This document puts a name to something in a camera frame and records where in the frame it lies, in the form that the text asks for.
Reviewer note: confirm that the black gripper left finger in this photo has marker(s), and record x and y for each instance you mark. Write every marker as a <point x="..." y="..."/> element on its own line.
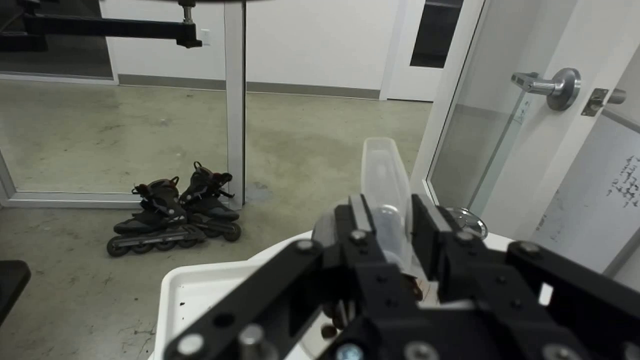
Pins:
<point x="363" y="240"/>

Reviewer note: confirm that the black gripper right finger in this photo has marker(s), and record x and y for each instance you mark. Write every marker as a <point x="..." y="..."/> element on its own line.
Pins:
<point x="437" y="246"/>

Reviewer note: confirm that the clear plastic measuring cup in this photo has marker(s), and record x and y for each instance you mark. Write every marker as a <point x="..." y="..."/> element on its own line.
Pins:
<point x="386" y="173"/>

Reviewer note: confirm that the black inline skate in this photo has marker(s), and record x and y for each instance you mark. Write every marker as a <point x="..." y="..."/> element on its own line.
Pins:
<point x="206" y="196"/>
<point x="160" y="212"/>

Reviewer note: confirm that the white rectangular tray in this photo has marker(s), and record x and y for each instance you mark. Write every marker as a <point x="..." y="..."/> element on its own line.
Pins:
<point x="200" y="287"/>

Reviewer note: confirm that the white door dark window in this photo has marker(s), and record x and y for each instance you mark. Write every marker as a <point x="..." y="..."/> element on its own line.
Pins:
<point x="400" y="52"/>

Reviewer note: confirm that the door latch plate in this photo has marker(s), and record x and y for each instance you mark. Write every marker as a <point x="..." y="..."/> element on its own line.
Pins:
<point x="594" y="101"/>

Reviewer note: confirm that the white framed glass door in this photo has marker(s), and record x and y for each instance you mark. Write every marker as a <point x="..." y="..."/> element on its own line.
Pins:
<point x="601" y="40"/>

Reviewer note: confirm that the grey metal frame post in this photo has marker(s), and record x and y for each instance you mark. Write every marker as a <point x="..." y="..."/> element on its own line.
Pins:
<point x="235" y="101"/>

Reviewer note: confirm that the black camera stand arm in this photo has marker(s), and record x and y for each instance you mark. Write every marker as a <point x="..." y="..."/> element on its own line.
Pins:
<point x="100" y="27"/>

